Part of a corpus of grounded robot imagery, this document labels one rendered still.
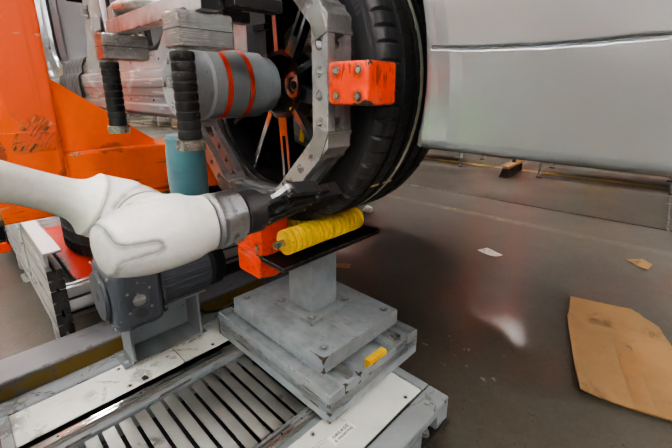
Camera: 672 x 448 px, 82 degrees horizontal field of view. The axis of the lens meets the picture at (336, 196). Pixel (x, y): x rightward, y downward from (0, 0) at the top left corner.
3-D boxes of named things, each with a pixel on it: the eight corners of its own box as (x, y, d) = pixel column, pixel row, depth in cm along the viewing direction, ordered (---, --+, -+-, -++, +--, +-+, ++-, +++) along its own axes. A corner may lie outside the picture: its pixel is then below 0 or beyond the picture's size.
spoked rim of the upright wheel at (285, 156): (309, 192, 124) (445, 146, 87) (248, 207, 107) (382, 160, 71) (266, 42, 124) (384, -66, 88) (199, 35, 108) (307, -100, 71)
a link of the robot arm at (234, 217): (228, 233, 56) (262, 223, 60) (203, 183, 59) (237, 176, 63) (210, 260, 62) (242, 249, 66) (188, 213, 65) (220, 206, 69)
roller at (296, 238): (370, 228, 103) (371, 207, 101) (283, 262, 82) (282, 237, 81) (354, 222, 107) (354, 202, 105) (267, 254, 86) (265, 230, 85)
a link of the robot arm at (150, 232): (219, 194, 56) (180, 183, 65) (99, 219, 45) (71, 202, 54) (227, 263, 58) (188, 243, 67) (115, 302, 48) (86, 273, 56)
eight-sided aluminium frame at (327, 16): (351, 224, 77) (354, -90, 62) (328, 233, 73) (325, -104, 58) (215, 180, 114) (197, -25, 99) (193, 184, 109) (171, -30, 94)
